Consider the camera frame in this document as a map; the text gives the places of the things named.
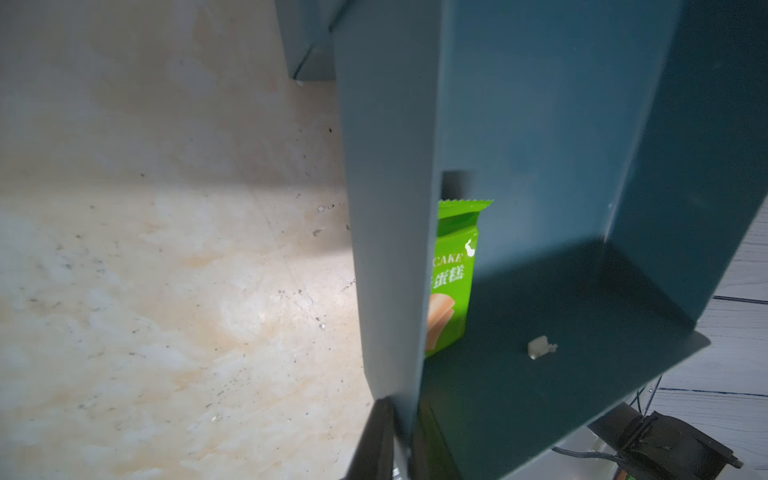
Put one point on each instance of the teal drawer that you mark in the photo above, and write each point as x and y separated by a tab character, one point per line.
623	145

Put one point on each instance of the green cookie packet one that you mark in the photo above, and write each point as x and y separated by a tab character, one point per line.
453	269

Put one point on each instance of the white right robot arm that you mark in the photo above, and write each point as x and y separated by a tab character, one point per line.
656	446

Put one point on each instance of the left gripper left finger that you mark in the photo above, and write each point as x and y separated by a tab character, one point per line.
374	456

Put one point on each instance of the teal drawer cabinet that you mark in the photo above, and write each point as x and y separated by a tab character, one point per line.
306	28

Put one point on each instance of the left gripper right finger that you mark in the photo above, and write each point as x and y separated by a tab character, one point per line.
430	458

